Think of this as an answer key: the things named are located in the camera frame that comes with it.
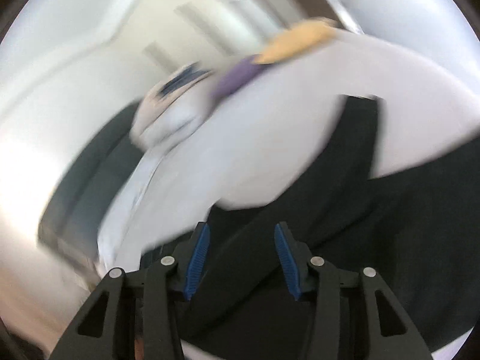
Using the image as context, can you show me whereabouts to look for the dark green headboard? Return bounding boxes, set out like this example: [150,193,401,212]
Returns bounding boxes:
[38,102,143,272]

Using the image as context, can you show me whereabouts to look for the cream wardrobe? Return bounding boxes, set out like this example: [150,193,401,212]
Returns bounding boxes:
[112,0,304,84]

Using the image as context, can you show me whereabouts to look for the folded blue grey cloth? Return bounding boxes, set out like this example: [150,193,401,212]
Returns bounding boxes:
[158,63,212,96]

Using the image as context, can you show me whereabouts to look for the yellow pillow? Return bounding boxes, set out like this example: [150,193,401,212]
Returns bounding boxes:
[253,18,337,65]

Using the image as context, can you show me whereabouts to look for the black pants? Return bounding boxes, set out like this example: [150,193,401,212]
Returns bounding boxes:
[140,95,480,360]

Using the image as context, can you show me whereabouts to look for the folded beige white duvet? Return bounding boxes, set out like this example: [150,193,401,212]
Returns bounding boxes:
[129,68,217,152]

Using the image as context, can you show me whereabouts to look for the bed with white sheet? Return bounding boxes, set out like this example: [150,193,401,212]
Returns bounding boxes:
[97,30,479,272]

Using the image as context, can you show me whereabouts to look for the purple pillow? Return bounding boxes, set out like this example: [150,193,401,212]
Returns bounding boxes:
[211,55,270,100]

